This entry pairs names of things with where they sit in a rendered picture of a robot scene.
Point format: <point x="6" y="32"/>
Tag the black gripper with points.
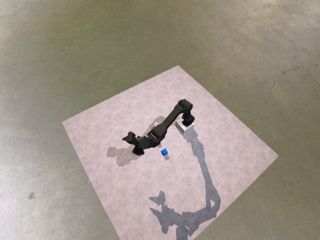
<point x="131" y="138"/>

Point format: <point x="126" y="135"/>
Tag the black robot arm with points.
<point x="159" y="132"/>

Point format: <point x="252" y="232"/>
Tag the blue cube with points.
<point x="164" y="152"/>

